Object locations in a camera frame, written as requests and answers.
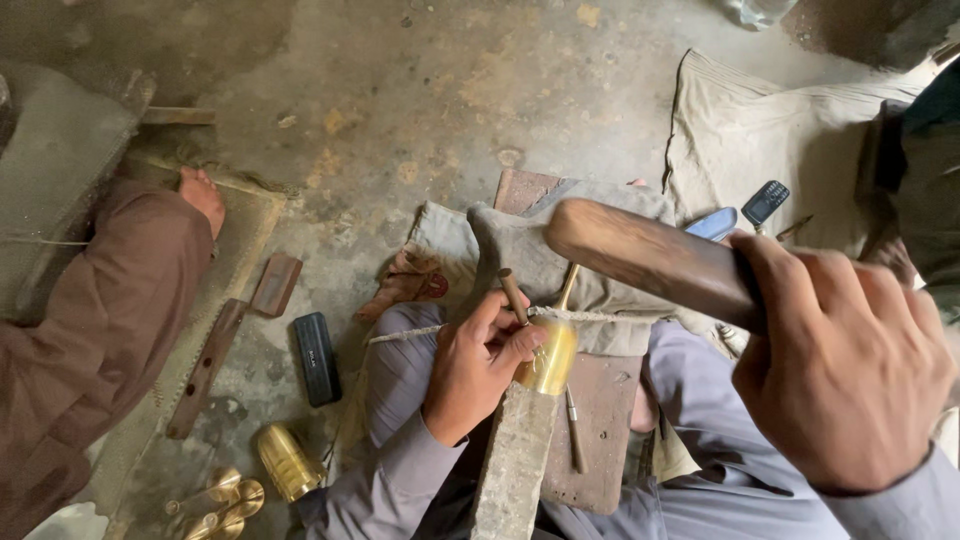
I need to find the clear plastic bag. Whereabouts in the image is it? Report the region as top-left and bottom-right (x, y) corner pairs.
(712, 0), (800, 33)

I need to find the person's left hand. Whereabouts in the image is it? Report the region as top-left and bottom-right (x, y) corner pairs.
(422, 288), (549, 450)

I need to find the person's left leg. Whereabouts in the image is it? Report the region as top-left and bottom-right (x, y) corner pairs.
(363, 301), (470, 451)

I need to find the person's right leg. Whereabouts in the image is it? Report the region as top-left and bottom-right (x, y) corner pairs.
(540, 318), (852, 540)

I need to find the burlap mat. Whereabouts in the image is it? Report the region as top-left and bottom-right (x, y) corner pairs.
(71, 153), (290, 540)

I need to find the twisted rope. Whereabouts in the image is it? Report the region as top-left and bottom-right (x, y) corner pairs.
(366, 305), (665, 346)

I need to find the black keypad phone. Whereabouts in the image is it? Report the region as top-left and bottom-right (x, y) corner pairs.
(741, 180), (792, 228)

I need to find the person's right hand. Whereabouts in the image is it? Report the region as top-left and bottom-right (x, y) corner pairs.
(729, 228), (957, 498)

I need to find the beige cloth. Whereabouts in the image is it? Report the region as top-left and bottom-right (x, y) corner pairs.
(663, 48), (960, 260)

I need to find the small brass goblet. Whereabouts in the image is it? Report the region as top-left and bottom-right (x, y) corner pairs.
(182, 479), (266, 540)
(164, 467), (243, 519)

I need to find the short wooden block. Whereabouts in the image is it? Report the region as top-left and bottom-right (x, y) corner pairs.
(249, 252), (304, 318)

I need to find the ribbed brass cup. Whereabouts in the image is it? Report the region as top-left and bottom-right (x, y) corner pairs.
(256, 422), (329, 504)

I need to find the small metal chisel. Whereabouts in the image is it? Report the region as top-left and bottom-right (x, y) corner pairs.
(498, 267), (531, 327)

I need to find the brass goblet with stem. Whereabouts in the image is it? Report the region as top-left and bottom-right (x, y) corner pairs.
(513, 262), (582, 397)

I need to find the long wooden strip with holes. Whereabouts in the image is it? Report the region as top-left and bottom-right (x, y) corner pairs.
(165, 297), (249, 441)

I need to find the reddish wooden board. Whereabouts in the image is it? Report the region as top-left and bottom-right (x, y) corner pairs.
(492, 168), (646, 516)

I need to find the red patterned rag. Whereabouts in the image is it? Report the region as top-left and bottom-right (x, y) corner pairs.
(354, 249), (451, 324)

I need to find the black rectangular case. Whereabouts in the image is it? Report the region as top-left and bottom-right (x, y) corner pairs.
(291, 311), (344, 409)

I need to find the long grey stone bar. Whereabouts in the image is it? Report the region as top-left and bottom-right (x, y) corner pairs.
(470, 381), (561, 540)

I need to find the wooden mallet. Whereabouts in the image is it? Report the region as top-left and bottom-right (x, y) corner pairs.
(543, 197), (768, 336)

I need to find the grey cloth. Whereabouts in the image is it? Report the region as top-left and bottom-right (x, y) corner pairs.
(405, 178), (732, 359)

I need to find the metal punch tool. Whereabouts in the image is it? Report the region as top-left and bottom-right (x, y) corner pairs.
(564, 385), (588, 475)

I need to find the white object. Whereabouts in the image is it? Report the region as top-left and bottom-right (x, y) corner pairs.
(22, 501), (111, 540)

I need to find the blue phone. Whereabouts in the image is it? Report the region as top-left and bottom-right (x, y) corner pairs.
(683, 207), (739, 243)

